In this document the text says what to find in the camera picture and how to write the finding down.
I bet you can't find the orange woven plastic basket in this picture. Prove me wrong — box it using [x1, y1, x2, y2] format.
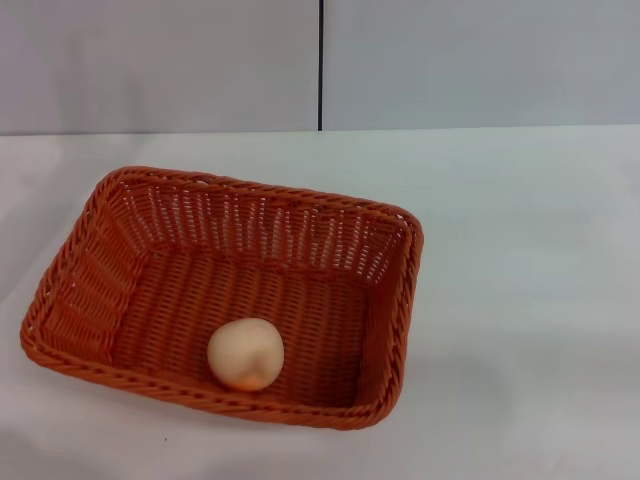
[19, 166, 427, 433]

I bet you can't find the round toasted bread bun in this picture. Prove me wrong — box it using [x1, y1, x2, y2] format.
[206, 317, 286, 392]

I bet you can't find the black vertical wall seam strip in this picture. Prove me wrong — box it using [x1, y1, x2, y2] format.
[316, 0, 327, 133]

